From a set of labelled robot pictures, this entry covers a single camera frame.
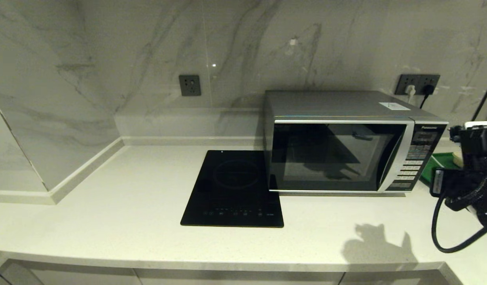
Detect black braided cable sleeve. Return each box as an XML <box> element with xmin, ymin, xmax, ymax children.
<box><xmin>445</xmin><ymin>176</ymin><xmax>487</xmax><ymax>211</ymax></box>

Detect silver Panasonic microwave oven body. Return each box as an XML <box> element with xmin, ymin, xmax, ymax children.
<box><xmin>264</xmin><ymin>90</ymin><xmax>449</xmax><ymax>194</ymax></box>

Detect grey single wall socket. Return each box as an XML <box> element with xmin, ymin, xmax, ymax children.
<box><xmin>179</xmin><ymin>75</ymin><xmax>201</xmax><ymax>97</ymax></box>

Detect black induction cooktop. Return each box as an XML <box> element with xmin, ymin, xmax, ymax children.
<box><xmin>180</xmin><ymin>150</ymin><xmax>284</xmax><ymax>228</ymax></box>

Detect white paper sheet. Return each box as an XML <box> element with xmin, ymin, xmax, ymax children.
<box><xmin>379</xmin><ymin>102</ymin><xmax>411</xmax><ymax>111</ymax></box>

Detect black power plug with cable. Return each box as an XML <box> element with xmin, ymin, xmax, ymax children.
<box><xmin>420</xmin><ymin>84</ymin><xmax>434</xmax><ymax>110</ymax></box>

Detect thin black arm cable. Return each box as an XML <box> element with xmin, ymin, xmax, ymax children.
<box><xmin>431</xmin><ymin>193</ymin><xmax>487</xmax><ymax>254</ymax></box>

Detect grey double wall socket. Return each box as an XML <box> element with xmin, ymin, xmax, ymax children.
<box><xmin>395</xmin><ymin>74</ymin><xmax>441</xmax><ymax>96</ymax></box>

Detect grey cabinet side panel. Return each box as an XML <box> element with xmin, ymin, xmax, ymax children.
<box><xmin>0</xmin><ymin>259</ymin><xmax>44</xmax><ymax>285</ymax></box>

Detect green plastic tray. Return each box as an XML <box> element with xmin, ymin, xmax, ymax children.
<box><xmin>421</xmin><ymin>152</ymin><xmax>461</xmax><ymax>185</ymax></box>

